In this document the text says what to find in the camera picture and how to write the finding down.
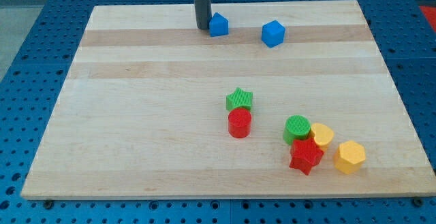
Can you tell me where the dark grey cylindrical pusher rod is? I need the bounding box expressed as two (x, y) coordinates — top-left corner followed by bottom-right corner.
(193, 0), (211, 30)

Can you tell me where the blue cube block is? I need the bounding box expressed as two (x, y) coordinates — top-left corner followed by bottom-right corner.
(261, 20), (285, 48)

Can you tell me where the blue pentagon block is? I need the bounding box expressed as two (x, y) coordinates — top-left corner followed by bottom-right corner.
(209, 12), (229, 37)

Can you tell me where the green star block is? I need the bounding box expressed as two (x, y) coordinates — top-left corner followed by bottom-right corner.
(225, 87), (253, 112)

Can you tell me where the red cylinder block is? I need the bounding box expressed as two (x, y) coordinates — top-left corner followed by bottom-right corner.
(228, 108), (252, 138)

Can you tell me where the light wooden board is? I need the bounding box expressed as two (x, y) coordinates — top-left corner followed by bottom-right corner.
(21, 0), (435, 200)

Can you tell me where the green cylinder block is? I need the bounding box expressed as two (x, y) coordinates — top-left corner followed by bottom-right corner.
(283, 115), (311, 146)

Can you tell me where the yellow heart block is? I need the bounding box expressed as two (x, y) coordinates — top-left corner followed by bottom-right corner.
(309, 123), (334, 152)

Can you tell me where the red star block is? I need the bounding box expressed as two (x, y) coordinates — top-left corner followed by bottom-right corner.
(289, 138), (324, 175)

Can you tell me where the yellow hexagon block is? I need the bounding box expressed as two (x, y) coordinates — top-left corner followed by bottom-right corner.
(333, 140), (366, 174)

